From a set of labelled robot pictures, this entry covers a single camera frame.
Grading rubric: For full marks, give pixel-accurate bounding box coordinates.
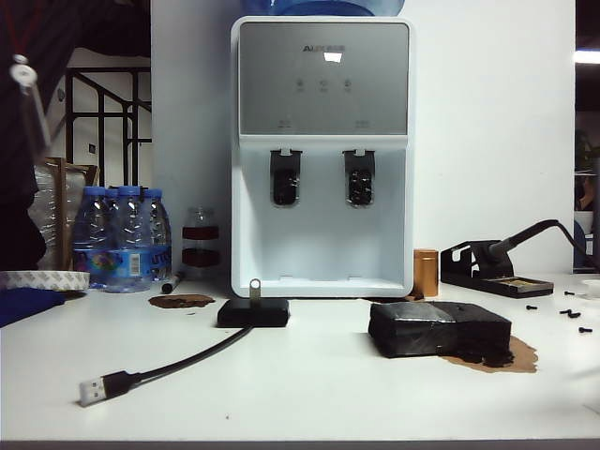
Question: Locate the black sponge block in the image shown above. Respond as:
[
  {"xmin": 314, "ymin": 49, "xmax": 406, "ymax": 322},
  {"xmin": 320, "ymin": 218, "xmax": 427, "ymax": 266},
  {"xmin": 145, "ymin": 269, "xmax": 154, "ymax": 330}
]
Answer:
[{"xmin": 367, "ymin": 301, "xmax": 513, "ymax": 360}]

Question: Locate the black USB hub box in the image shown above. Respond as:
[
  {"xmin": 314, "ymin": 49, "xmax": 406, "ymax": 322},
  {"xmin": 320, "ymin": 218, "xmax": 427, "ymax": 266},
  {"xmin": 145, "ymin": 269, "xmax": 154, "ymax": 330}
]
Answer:
[{"xmin": 217, "ymin": 299, "xmax": 290, "ymax": 329}]

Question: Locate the white AUX water dispenser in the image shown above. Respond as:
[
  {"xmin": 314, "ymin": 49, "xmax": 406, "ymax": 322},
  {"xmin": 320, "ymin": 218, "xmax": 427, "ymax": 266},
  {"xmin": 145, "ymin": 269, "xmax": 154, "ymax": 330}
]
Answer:
[{"xmin": 229, "ymin": 15, "xmax": 414, "ymax": 300}]

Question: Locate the glass jar with red bands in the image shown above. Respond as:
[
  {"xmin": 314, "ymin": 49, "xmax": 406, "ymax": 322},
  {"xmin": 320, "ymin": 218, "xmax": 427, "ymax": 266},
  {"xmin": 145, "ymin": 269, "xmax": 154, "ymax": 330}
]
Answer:
[{"xmin": 181, "ymin": 205, "xmax": 220, "ymax": 281}]

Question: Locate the gold metal cylinder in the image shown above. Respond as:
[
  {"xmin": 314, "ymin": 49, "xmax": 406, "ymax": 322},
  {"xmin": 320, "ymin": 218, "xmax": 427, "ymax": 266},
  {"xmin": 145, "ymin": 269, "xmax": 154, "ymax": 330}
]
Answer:
[{"xmin": 412, "ymin": 248, "xmax": 440, "ymax": 297}]

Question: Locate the marker pen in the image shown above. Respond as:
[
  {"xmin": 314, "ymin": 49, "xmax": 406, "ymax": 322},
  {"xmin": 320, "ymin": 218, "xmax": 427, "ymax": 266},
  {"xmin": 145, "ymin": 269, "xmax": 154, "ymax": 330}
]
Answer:
[{"xmin": 160, "ymin": 270, "xmax": 186, "ymax": 295}]

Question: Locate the black soldering iron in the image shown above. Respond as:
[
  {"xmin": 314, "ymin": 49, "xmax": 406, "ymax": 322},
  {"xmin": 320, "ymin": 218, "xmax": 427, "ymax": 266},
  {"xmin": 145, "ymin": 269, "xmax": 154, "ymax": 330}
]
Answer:
[{"xmin": 472, "ymin": 218, "xmax": 600, "ymax": 271}]

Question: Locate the black soldering iron stand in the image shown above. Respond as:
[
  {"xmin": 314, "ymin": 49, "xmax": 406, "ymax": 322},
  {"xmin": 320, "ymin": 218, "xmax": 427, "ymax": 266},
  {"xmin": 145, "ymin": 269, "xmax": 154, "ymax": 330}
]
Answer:
[{"xmin": 439, "ymin": 239, "xmax": 554, "ymax": 299}]

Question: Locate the black metal stair railing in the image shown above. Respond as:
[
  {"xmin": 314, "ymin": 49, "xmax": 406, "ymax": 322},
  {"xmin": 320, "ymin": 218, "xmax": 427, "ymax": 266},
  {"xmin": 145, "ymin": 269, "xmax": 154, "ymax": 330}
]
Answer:
[{"xmin": 64, "ymin": 67, "xmax": 152, "ymax": 188}]

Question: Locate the white double-sided tape roll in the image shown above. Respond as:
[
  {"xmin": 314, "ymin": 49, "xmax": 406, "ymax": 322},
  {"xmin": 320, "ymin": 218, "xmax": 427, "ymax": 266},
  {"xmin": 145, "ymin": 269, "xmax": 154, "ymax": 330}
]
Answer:
[{"xmin": 0, "ymin": 269, "xmax": 90, "ymax": 292}]

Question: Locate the blue cloth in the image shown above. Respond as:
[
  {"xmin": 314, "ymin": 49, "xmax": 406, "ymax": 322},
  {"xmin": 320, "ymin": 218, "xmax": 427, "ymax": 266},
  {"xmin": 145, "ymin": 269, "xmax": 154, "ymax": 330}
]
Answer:
[{"xmin": 0, "ymin": 288, "xmax": 66, "ymax": 328}]

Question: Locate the plastic-wrapped wooden frame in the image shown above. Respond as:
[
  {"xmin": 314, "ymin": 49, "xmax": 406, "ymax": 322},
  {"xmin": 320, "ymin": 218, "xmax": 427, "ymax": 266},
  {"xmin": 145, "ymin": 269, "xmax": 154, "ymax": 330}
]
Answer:
[{"xmin": 35, "ymin": 157, "xmax": 99, "ymax": 272}]

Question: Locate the black USB hub cable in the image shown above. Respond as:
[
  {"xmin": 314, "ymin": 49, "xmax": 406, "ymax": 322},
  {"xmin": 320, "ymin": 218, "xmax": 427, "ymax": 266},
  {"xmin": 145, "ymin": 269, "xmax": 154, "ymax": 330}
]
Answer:
[{"xmin": 77, "ymin": 326, "xmax": 254, "ymax": 408}]

